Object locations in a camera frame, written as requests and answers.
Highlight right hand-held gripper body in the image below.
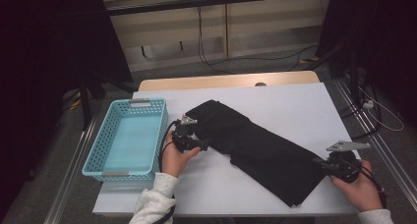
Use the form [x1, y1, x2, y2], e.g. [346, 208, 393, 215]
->
[327, 140, 372, 184]

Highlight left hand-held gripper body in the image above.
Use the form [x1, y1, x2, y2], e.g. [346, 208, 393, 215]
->
[172, 114, 199, 153]

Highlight black pants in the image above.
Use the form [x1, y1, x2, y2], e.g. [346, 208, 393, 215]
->
[185, 99, 328, 208]

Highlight light blue plastic basket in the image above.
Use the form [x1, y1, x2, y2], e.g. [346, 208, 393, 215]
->
[82, 97, 170, 183]

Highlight person's left hand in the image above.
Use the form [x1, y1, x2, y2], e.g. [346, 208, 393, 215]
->
[161, 131, 202, 179]

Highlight person's right hand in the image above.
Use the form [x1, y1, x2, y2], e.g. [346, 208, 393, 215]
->
[329, 159, 385, 213]

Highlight white table cover sheet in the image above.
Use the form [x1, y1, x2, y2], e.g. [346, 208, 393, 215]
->
[92, 82, 388, 217]

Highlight black stand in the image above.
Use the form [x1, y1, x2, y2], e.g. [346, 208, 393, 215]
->
[78, 71, 139, 131]
[306, 40, 362, 107]

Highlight narrow black curtain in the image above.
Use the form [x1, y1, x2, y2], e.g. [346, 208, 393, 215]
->
[316, 0, 417, 127]

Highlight beige wooden cabinet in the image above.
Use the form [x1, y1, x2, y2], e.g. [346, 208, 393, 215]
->
[99, 0, 332, 73]

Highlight black horizontal metal bar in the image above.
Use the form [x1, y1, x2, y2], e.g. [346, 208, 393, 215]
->
[106, 0, 332, 17]

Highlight wide black curtain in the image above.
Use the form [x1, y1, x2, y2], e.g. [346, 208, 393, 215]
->
[0, 0, 134, 215]

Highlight left hand-held gripper cable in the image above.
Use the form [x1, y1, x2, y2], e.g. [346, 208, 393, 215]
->
[153, 120, 181, 224]

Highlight hand-held gripper cable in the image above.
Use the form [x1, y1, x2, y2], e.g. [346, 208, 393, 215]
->
[153, 120, 181, 224]
[358, 164, 387, 209]

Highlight right hand-held gripper cable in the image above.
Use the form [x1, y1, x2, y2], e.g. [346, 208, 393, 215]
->
[358, 164, 387, 209]

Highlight metal floor rail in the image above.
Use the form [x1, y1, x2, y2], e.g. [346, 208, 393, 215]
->
[43, 115, 99, 224]
[333, 78, 417, 202]

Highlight black floor cables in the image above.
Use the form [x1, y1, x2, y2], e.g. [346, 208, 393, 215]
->
[338, 83, 383, 140]

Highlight thin white floor cable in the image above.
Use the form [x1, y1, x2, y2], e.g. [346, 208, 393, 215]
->
[358, 85, 405, 133]

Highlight black hanging wall cable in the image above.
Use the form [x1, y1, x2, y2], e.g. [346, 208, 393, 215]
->
[196, 6, 319, 75]

